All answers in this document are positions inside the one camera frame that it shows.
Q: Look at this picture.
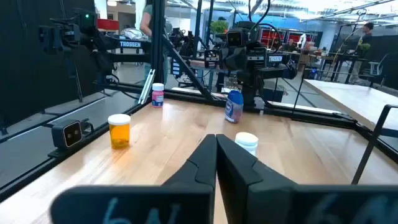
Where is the long black frame crossbar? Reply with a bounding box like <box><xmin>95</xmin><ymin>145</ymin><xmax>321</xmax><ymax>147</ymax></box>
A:
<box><xmin>0</xmin><ymin>101</ymin><xmax>153</xmax><ymax>203</ymax></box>

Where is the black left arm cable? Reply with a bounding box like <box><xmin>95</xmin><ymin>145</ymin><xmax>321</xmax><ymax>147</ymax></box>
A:
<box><xmin>248</xmin><ymin>0</ymin><xmax>282</xmax><ymax>54</ymax></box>

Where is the black table-level camera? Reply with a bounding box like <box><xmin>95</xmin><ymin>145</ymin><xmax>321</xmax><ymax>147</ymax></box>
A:
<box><xmin>47</xmin><ymin>118</ymin><xmax>95</xmax><ymax>158</ymax></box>

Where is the black frame rail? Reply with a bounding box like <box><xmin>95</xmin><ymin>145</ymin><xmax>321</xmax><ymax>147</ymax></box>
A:
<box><xmin>136</xmin><ymin>88</ymin><xmax>358</xmax><ymax>129</ymax></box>
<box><xmin>331</xmin><ymin>111</ymin><xmax>398</xmax><ymax>164</ymax></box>

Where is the green background plant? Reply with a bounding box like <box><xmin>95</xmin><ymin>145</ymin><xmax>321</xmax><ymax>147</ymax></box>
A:
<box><xmin>210</xmin><ymin>19</ymin><xmax>229</xmax><ymax>34</ymax></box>

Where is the black background desk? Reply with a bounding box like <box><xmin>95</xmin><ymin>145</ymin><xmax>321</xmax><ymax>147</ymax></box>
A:
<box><xmin>298</xmin><ymin>49</ymin><xmax>371</xmax><ymax>83</ymax></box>

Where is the black metal shelf frame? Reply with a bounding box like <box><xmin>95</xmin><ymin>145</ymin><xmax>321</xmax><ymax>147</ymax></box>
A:
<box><xmin>292</xmin><ymin>67</ymin><xmax>398</xmax><ymax>185</ymax></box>

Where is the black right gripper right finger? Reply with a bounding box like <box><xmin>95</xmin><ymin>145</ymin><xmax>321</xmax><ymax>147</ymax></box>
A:
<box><xmin>216</xmin><ymin>133</ymin><xmax>398</xmax><ymax>224</ymax></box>

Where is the blue-capped medicine bottle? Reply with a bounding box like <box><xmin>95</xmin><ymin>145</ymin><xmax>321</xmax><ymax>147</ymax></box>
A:
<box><xmin>224</xmin><ymin>90</ymin><xmax>244</xmax><ymax>124</ymax></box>

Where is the black vertical frame post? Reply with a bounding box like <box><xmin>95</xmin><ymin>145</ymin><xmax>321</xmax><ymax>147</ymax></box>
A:
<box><xmin>150</xmin><ymin>0</ymin><xmax>166</xmax><ymax>85</ymax></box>

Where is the black diagonal frame brace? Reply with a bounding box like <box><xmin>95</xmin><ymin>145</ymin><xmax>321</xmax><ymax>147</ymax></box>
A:
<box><xmin>160</xmin><ymin>34</ymin><xmax>218</xmax><ymax>102</ymax></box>

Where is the red shelving unit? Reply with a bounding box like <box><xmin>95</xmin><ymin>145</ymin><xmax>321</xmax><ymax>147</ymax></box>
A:
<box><xmin>259</xmin><ymin>27</ymin><xmax>315</xmax><ymax>48</ymax></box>

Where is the orange bottle white cap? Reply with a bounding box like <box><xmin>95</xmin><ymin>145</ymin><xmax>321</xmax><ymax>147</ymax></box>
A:
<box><xmin>107</xmin><ymin>113</ymin><xmax>131</xmax><ymax>150</ymax></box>

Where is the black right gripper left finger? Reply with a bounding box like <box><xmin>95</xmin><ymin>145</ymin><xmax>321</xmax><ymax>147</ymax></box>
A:
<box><xmin>49</xmin><ymin>133</ymin><xmax>218</xmax><ymax>224</ymax></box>

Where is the grey office chair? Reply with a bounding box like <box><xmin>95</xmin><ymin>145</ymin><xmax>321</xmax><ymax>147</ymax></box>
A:
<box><xmin>362</xmin><ymin>52</ymin><xmax>390</xmax><ymax>86</ymax></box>

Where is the red storage bin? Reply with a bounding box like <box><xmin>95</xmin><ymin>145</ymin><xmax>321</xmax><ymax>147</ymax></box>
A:
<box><xmin>96</xmin><ymin>17</ymin><xmax>121</xmax><ymax>31</ymax></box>

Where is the silver aluminium bracket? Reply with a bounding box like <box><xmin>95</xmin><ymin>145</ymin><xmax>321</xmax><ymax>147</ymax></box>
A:
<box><xmin>137</xmin><ymin>68</ymin><xmax>156</xmax><ymax>105</ymax></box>

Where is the silver crumpled bag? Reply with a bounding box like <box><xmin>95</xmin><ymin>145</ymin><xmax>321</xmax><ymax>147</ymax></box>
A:
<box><xmin>120</xmin><ymin>27</ymin><xmax>147</xmax><ymax>41</ymax></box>

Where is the person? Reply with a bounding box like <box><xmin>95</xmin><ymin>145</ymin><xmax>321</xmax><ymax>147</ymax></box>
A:
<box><xmin>139</xmin><ymin>0</ymin><xmax>171</xmax><ymax>85</ymax></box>
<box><xmin>281</xmin><ymin>39</ymin><xmax>299</xmax><ymax>53</ymax></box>
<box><xmin>349</xmin><ymin>22</ymin><xmax>376</xmax><ymax>85</ymax></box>

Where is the white medicine bottle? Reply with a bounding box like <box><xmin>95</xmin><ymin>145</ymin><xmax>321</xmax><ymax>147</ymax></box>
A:
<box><xmin>234</xmin><ymin>131</ymin><xmax>259</xmax><ymax>157</ymax></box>

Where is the wooden shelf board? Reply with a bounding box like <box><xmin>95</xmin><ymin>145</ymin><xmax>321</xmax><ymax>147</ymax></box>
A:
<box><xmin>303</xmin><ymin>78</ymin><xmax>398</xmax><ymax>131</ymax></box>

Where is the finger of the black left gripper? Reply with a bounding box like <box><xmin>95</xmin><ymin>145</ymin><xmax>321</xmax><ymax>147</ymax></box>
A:
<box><xmin>203</xmin><ymin>46</ymin><xmax>234</xmax><ymax>71</ymax></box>
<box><xmin>233</xmin><ymin>46</ymin><xmax>267</xmax><ymax>71</ymax></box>

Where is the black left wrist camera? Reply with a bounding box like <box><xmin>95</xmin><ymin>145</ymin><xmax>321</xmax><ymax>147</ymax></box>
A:
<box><xmin>226</xmin><ymin>30</ymin><xmax>244</xmax><ymax>49</ymax></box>

